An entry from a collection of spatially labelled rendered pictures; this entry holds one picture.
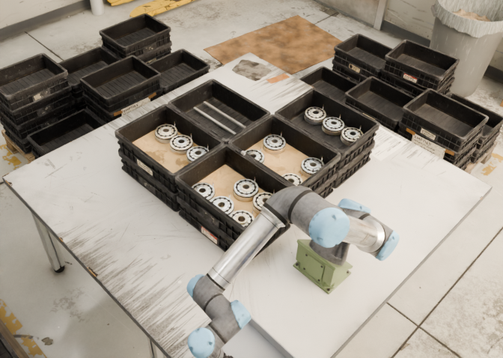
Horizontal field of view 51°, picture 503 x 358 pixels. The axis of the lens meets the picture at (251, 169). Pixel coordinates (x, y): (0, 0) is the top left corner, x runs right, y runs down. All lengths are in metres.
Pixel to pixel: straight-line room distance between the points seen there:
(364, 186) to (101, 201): 1.18
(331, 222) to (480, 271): 1.87
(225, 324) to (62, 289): 1.62
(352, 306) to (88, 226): 1.12
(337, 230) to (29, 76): 2.59
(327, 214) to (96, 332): 1.64
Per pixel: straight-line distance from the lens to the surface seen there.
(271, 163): 2.34
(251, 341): 1.95
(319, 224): 1.52
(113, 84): 3.48
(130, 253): 2.20
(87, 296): 2.98
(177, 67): 3.79
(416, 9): 5.03
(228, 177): 2.27
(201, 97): 2.66
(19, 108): 3.42
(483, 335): 3.05
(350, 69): 3.88
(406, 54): 3.92
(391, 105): 3.59
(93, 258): 2.22
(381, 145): 2.74
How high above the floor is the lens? 2.42
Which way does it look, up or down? 43 degrees down
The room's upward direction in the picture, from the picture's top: 3 degrees clockwise
